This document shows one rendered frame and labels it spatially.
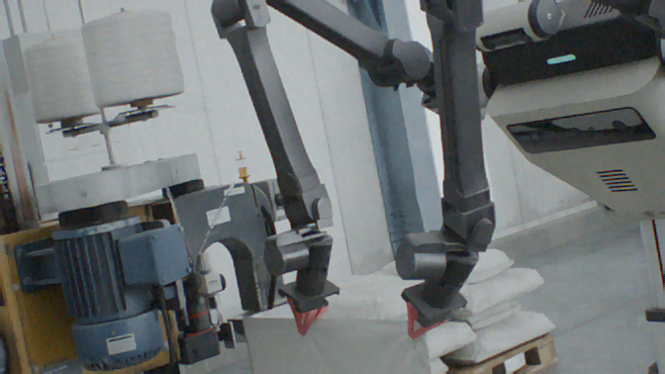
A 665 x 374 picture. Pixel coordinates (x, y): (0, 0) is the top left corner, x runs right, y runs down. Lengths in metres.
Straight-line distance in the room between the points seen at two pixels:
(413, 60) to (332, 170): 5.79
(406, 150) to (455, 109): 6.50
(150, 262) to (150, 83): 0.33
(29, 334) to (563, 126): 1.03
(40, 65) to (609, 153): 1.09
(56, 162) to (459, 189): 4.46
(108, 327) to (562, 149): 0.90
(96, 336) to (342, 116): 6.21
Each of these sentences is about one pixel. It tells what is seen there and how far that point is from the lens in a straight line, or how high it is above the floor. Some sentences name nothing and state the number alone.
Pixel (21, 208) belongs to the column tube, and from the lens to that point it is 2.11.
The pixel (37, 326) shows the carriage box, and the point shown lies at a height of 1.17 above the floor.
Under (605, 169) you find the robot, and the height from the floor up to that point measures 1.25.
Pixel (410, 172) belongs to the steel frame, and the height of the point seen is 0.94.
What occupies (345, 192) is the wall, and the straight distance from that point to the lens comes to 7.97.
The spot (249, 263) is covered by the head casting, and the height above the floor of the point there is 1.17.
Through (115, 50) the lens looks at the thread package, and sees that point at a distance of 1.98.
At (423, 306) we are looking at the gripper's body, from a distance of 1.78.
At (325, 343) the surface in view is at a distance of 2.04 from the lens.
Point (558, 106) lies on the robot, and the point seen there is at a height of 1.38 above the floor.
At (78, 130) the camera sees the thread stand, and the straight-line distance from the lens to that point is 2.24.
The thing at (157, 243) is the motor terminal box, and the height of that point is 1.28.
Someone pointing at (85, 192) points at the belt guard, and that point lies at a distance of 1.87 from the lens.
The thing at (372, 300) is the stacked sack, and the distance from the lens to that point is 4.91.
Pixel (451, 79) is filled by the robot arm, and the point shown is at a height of 1.46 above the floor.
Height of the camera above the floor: 1.43
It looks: 4 degrees down
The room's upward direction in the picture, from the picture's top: 11 degrees counter-clockwise
